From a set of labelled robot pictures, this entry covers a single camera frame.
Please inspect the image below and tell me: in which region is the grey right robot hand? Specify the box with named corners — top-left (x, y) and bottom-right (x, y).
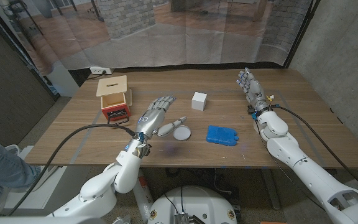
top-left (236, 67), bottom-right (272, 114)

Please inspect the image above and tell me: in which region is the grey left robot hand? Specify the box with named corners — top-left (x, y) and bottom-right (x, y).
top-left (124, 95), bottom-right (188, 159)

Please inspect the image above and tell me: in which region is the white round jar lid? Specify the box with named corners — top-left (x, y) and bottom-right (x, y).
top-left (172, 124), bottom-right (192, 141)

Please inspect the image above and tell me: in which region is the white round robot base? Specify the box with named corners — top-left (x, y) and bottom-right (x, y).
top-left (147, 185), bottom-right (238, 224)

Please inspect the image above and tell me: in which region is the red-fronted wooden drawer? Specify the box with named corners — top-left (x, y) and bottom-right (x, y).
top-left (100, 92), bottom-right (131, 126)

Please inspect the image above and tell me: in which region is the wooden box with slot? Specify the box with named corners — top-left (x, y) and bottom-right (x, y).
top-left (96, 75), bottom-right (133, 107)

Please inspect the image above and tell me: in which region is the white cube box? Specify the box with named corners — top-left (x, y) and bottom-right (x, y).
top-left (191, 91), bottom-right (208, 112)

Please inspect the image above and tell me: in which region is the blue ice pack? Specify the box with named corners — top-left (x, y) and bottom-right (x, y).
top-left (206, 124), bottom-right (239, 147)

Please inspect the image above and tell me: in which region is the white power strip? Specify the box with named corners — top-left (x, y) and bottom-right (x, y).
top-left (89, 66), bottom-right (114, 75)

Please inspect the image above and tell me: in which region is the black backdrop stand pole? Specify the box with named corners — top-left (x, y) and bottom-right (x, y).
top-left (283, 0), bottom-right (321, 69)

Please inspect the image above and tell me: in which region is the white cylinder with orange label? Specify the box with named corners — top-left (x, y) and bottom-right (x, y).
top-left (132, 177), bottom-right (155, 222)

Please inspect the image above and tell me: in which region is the printed room backdrop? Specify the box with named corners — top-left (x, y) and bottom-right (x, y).
top-left (0, 0), bottom-right (315, 75)

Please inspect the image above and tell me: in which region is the light grey shoe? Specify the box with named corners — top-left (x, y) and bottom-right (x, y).
top-left (26, 164), bottom-right (58, 193)

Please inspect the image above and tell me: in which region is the white floor platform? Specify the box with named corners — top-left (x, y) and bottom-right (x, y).
top-left (1, 144), bottom-right (90, 217)

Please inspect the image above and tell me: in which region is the person leg in jeans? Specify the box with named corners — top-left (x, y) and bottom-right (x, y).
top-left (0, 130), bottom-right (42, 217)

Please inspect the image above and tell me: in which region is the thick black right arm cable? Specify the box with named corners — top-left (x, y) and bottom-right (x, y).
top-left (272, 104), bottom-right (358, 195)

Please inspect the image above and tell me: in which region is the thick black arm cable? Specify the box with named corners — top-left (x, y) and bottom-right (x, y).
top-left (7, 123), bottom-right (139, 217)
top-left (272, 104), bottom-right (358, 195)

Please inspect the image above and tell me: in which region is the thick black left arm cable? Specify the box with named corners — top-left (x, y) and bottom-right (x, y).
top-left (7, 123), bottom-right (139, 217)

